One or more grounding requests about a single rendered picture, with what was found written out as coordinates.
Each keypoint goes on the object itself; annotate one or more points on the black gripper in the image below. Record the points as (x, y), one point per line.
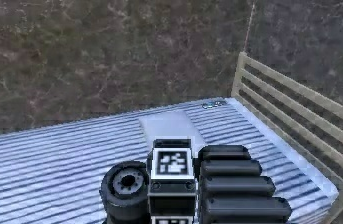
(125, 190)

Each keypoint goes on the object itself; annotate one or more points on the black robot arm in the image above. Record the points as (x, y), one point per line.
(232, 186)

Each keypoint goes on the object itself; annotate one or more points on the blue striped bed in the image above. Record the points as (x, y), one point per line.
(62, 166)

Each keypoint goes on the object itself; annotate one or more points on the small grey glasses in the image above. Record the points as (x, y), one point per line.
(213, 104)

